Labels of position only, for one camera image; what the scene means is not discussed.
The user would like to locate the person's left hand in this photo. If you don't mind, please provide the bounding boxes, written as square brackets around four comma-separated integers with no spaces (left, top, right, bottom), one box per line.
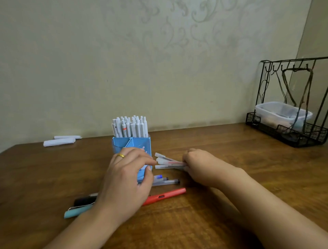
[96,147,158,224]

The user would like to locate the person's right hand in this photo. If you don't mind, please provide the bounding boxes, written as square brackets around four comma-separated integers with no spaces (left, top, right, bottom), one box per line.
[182,148,248,188]

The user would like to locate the black pen white print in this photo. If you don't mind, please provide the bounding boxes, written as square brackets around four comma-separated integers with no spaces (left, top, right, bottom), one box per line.
[73,196,97,207]

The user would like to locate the stack of frosted capped pens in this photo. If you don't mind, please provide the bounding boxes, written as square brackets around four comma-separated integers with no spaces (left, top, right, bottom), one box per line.
[152,153,188,187]

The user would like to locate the red pen silver clip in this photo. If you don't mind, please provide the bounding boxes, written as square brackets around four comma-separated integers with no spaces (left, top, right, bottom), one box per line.
[141,187,187,207]

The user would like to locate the blue pen holder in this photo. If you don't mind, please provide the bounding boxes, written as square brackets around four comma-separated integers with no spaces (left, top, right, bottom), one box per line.
[112,136,152,183]

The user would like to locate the grey green pen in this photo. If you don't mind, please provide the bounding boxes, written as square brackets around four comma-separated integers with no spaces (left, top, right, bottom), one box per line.
[64,204,95,219]

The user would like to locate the bunch of white pens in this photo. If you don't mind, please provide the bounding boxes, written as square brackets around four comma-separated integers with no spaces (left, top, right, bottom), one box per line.
[111,115,149,139]

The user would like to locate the person's right forearm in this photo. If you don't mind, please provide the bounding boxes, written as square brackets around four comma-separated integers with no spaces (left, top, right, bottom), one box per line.
[213,169,328,249]

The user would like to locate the brown wooden table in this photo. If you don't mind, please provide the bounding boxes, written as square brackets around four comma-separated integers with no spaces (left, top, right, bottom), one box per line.
[0,122,328,249]

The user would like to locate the thick rolled white paper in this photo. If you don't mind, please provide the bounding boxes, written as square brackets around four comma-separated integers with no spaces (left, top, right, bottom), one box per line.
[43,138,76,147]

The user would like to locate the clear plastic container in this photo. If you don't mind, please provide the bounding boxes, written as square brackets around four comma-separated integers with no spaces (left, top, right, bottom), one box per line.
[255,101,313,131]

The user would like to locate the black wire rack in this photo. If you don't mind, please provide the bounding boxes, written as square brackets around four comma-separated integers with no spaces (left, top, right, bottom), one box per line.
[246,57,328,148]

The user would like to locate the brown cord loop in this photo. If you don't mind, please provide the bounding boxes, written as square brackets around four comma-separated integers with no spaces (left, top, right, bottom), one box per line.
[282,67,314,131]

